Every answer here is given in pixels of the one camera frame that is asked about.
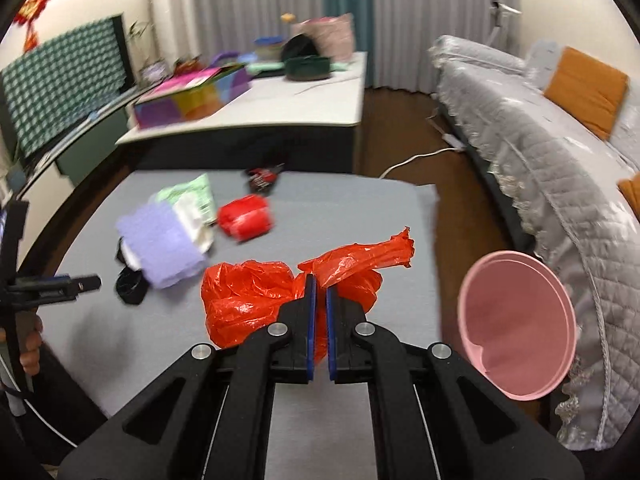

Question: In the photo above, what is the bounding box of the white coffee table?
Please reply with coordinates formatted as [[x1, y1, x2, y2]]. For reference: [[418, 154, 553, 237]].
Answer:
[[114, 51, 369, 172]]

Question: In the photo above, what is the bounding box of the teal curtain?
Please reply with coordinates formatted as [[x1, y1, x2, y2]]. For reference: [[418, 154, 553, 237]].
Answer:
[[322, 0, 377, 89]]

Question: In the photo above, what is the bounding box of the mint green cloth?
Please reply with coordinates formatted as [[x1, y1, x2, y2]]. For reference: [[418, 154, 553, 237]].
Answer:
[[247, 60, 287, 79]]

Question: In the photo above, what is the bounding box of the purple fuzzy cloth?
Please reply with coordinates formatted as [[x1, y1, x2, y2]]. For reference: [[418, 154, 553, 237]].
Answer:
[[115, 203, 207, 290]]

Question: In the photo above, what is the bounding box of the white floor lamp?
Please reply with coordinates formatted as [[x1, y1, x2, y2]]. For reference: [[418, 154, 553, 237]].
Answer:
[[487, 0, 523, 52]]

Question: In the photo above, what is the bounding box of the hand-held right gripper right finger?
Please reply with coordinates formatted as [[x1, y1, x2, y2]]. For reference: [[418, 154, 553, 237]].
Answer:
[[325, 287, 586, 480]]

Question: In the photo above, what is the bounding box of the grey curtain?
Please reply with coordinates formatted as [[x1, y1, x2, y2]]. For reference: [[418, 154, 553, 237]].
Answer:
[[189, 0, 331, 59], [369, 0, 522, 97]]

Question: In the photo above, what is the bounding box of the red plastic bag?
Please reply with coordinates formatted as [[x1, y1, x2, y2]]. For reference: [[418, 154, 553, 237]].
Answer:
[[201, 226, 417, 352]]

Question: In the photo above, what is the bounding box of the small red packet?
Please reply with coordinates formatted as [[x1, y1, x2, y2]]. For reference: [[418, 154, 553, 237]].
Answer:
[[217, 194, 275, 244]]

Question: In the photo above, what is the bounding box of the white power cable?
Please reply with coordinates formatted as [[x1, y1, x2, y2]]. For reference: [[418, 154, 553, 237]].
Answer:
[[378, 147, 454, 180]]

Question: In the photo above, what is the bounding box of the pink plastic bin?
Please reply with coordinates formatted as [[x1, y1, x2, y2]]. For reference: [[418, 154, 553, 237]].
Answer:
[[457, 250, 577, 402]]

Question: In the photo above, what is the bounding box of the grey foam mat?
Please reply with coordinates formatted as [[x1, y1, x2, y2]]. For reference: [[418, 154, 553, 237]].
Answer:
[[30, 169, 443, 480]]

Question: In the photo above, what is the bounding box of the dark green basket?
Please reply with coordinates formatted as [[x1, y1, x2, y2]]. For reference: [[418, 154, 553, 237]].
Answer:
[[283, 55, 334, 82]]

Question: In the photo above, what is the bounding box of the green checked cloth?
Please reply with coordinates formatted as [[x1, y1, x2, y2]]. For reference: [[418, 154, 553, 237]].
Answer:
[[0, 16, 126, 162]]

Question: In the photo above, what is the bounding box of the green white checked packet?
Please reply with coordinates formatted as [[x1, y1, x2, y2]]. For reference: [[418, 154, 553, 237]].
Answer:
[[155, 173, 217, 254]]

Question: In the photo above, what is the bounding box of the black item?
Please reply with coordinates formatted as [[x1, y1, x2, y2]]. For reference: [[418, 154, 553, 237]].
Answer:
[[114, 237, 149, 307]]

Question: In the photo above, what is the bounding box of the large orange cushion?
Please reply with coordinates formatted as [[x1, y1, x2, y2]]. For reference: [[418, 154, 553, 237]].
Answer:
[[543, 46, 630, 141]]

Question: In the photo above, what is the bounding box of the stack of blue bowls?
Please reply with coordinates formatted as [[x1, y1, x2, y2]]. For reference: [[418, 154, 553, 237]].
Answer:
[[254, 35, 287, 59]]

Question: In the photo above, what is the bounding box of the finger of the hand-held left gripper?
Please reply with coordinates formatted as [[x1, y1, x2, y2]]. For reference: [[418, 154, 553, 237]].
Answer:
[[7, 273, 103, 306]]

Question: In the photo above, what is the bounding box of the black hat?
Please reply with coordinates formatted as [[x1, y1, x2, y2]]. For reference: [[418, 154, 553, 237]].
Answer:
[[280, 33, 321, 61]]

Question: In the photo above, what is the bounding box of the person's left hand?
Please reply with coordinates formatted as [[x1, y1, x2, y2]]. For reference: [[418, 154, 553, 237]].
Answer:
[[19, 316, 45, 377]]

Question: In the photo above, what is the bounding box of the black television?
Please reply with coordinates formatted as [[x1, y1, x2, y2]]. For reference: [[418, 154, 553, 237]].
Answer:
[[111, 14, 137, 95]]

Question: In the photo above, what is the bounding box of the dark red snack wrapper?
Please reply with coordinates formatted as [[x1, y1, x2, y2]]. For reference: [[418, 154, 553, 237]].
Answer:
[[244, 163, 284, 197]]

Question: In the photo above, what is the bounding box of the colourful cardboard box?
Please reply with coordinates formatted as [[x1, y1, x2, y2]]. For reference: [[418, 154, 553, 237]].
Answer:
[[133, 64, 251, 131]]

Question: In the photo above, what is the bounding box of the potted plant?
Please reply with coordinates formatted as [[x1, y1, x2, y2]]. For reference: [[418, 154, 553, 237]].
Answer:
[[127, 20, 154, 69]]

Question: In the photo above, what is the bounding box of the sofa with grey quilted cover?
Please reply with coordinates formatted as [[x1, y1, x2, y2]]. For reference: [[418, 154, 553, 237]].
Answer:
[[428, 35, 640, 452]]

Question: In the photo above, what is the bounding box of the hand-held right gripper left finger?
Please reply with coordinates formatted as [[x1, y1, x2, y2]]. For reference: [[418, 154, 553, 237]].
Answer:
[[60, 274, 318, 480]]

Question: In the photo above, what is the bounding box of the red wall decoration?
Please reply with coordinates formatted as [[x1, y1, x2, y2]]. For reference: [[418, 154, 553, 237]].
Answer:
[[13, 0, 69, 54]]

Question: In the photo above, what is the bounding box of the pink quilted bag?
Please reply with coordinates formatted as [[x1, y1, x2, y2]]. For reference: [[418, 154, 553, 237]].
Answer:
[[292, 13, 355, 62]]

